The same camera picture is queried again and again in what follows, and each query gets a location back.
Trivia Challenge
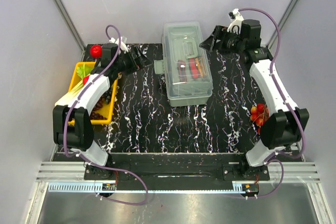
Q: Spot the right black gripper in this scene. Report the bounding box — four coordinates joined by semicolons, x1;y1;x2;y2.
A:
198;26;244;56

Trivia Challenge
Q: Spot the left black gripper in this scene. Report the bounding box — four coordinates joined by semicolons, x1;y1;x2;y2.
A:
114;46;152;76

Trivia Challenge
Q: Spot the red utility knife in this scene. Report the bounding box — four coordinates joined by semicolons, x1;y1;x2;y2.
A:
189;59;201;79

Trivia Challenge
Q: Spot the clear grey plastic toolbox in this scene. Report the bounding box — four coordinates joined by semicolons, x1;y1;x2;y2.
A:
154;22;213;107

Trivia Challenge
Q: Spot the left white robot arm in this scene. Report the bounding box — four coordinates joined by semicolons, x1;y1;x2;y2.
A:
52;38;151;179

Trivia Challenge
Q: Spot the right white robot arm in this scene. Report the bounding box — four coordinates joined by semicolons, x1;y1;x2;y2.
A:
200;8;309;180

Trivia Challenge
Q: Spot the red tomato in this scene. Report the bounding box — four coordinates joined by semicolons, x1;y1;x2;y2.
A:
90;45;102;59

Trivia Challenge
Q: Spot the dark blue grape bunch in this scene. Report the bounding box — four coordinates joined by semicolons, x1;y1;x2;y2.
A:
102;90;112;104

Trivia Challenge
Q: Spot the red radish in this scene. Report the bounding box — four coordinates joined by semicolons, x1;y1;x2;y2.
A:
82;76;89;85

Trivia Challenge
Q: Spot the green lettuce leaf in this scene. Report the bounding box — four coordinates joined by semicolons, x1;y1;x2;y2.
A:
76;63;93;79

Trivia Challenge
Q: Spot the yellow plastic tray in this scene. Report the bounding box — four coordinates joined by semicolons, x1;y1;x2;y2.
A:
68;61;121;125

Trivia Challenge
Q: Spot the dark red grape bunch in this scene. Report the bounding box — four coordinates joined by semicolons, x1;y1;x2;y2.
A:
90;98;107;120

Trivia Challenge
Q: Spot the white green leek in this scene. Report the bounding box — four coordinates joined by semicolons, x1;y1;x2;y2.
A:
55;81;83;106

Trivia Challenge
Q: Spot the red cherry bunch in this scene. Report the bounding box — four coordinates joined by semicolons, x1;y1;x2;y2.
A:
250;103;270;135

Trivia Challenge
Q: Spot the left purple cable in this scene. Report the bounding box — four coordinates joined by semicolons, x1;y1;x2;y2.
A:
62;25;150;206

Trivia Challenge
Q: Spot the purple cable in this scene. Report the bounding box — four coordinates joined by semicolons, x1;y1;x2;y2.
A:
230;8;307;200
62;25;150;206

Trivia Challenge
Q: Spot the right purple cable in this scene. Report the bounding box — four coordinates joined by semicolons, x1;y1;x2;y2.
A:
230;8;307;200

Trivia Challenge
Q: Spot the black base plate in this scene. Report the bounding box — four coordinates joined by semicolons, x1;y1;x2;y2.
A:
83;152;271;190

